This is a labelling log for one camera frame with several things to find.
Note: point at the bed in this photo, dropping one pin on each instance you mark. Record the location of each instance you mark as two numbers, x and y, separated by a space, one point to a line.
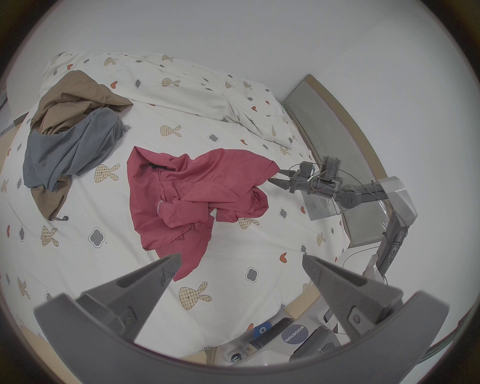
112 243

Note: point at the clear plastic box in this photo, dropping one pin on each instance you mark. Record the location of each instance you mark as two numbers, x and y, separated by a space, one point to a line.
318 210

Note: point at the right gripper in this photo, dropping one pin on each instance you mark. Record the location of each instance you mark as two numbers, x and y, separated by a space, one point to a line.
302 183

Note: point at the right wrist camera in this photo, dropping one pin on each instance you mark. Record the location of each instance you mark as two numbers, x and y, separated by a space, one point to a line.
306 167

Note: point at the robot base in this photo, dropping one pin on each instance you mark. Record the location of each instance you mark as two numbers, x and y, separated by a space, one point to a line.
300 337

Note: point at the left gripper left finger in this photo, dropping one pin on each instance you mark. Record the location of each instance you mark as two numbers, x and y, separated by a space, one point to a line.
142 292

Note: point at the grey garment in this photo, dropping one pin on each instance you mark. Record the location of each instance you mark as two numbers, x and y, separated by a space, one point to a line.
67 153

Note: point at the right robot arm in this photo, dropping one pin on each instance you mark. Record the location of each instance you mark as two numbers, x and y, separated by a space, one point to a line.
348 197

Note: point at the brown garment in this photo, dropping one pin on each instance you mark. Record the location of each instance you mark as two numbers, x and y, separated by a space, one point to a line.
71 93

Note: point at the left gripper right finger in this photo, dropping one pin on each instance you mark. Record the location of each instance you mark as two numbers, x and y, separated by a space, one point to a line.
348 296

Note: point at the red shirt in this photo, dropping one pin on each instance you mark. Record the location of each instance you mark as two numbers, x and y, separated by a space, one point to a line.
195 187

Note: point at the white printed quilt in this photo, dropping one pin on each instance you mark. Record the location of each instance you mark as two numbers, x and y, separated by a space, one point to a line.
187 86

